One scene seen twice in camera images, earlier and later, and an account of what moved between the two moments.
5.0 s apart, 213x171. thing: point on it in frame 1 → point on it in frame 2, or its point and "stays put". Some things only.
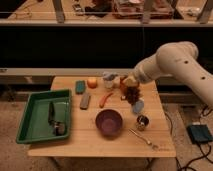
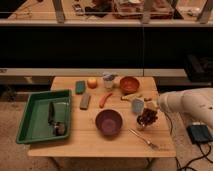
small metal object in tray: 59,128 stays put
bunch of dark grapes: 132,94 → 147,117
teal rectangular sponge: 80,86 stays put
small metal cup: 142,122 stays put
